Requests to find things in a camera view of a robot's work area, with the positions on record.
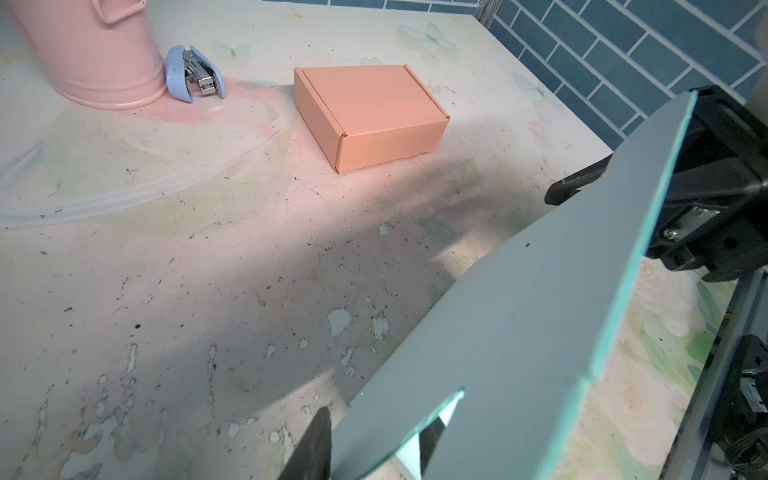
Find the light blue paper box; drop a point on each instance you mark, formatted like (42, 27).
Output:
(519, 338)

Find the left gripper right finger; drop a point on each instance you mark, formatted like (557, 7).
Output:
(428, 439)

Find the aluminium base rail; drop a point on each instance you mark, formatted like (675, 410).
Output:
(723, 434)

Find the small blue stapler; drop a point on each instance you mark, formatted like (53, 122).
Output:
(186, 66)

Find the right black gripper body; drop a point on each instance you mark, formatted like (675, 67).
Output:
(715, 211)

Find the pink pencil cup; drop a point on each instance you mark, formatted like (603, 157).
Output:
(100, 54)

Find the orange paper box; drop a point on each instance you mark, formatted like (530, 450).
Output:
(362, 116)

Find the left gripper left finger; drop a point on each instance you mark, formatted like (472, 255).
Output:
(311, 459)

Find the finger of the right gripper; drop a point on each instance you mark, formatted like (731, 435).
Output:
(563, 189)

